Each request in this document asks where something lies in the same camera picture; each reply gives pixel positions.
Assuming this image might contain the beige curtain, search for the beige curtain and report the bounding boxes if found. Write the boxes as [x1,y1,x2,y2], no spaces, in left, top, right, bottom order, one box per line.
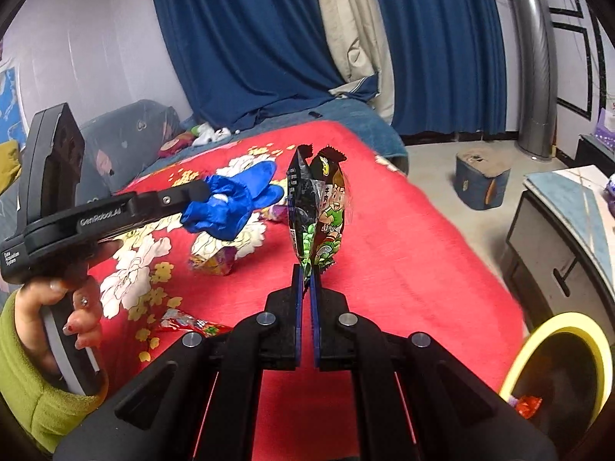
[312,0,396,122]

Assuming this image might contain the dark cartoon snack packet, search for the dark cartoon snack packet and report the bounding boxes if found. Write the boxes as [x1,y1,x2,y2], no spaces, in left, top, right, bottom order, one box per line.
[286,144,351,275]

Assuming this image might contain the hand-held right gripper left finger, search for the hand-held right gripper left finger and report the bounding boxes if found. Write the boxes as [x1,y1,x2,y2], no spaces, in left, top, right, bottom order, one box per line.
[53,264,304,461]

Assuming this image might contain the person's left forearm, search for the person's left forearm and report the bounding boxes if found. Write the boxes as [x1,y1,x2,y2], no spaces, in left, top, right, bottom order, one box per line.
[0,293,109,453]

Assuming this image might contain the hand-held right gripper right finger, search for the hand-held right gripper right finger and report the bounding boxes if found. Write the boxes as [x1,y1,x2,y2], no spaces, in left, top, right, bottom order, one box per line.
[310,269,558,461]

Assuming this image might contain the blue plastic bag bundle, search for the blue plastic bag bundle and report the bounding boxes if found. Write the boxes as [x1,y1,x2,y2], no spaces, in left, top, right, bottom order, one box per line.
[180,161,285,242]

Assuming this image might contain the blue wall poster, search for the blue wall poster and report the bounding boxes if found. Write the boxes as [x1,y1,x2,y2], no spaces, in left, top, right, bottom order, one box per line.
[0,65,25,151]

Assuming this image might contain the purple yellow snack packet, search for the purple yellow snack packet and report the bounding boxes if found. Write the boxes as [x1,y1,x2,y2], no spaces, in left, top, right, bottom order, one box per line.
[188,242,236,277]

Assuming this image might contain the yellow-rimmed trash bin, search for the yellow-rimmed trash bin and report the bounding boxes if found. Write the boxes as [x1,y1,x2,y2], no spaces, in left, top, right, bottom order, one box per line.
[497,312,614,443]

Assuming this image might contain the red foil wrapper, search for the red foil wrapper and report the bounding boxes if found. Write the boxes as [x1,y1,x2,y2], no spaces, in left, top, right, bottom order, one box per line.
[516,394,544,419]

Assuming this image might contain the silver tower air conditioner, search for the silver tower air conditioner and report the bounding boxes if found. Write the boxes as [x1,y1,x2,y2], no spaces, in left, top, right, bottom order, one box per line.
[504,0,558,159]

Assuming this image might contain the white plush toy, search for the white plush toy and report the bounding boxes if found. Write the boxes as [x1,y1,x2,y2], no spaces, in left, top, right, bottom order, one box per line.
[192,122,232,148]

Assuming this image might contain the grey marble-top cabinet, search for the grey marble-top cabinet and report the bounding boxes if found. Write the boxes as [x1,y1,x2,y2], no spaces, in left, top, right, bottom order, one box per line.
[500,164,615,347]

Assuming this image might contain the blue bed sheet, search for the blue bed sheet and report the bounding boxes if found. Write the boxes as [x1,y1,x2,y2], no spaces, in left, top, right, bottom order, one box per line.
[139,96,409,176]

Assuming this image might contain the blue cardboard box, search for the blue cardboard box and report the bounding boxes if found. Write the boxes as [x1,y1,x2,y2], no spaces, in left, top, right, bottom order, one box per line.
[455,150,511,211]

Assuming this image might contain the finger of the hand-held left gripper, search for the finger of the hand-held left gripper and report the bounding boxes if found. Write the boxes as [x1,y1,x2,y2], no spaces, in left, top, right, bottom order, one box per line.
[127,180,213,226]

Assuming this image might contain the red floral blanket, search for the red floral blanket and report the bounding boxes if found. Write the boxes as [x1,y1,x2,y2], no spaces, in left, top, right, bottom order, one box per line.
[89,120,527,461]

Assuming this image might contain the wide blue curtain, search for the wide blue curtain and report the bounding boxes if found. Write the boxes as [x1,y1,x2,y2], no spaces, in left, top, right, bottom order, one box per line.
[149,0,347,131]

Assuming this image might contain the red printed snack wrapper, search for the red printed snack wrapper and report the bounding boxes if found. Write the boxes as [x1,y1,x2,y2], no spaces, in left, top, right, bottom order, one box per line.
[156,308,234,337]

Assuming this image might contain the narrow blue curtain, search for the narrow blue curtain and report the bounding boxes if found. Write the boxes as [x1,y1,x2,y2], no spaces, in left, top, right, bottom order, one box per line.
[367,0,508,136]

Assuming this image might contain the black television stand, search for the black television stand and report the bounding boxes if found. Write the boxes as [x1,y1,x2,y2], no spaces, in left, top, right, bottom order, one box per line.
[574,133,615,179]

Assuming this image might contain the grey floral pillow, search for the grey floral pillow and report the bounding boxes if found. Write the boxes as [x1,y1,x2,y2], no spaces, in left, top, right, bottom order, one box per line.
[77,99,181,203]

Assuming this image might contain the purple tissue box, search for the purple tissue box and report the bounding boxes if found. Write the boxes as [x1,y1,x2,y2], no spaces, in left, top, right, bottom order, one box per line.
[595,108,615,143]

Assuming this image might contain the person's left hand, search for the person's left hand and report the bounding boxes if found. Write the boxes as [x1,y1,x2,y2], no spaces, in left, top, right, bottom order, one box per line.
[14,240,122,376]

